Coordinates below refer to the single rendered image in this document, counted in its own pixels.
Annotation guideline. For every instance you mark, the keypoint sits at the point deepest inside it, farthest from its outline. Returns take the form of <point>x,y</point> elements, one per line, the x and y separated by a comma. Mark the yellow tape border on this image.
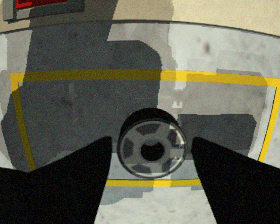
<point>112,74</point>

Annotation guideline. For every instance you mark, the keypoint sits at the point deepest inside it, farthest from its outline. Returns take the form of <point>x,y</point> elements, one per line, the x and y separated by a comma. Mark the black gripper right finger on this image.
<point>240,189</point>

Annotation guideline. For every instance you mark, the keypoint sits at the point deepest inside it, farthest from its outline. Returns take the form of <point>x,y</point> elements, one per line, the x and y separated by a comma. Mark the black tyre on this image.
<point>151,162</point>

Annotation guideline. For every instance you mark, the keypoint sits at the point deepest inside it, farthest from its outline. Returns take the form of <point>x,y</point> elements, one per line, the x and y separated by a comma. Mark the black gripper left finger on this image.
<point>67,191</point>

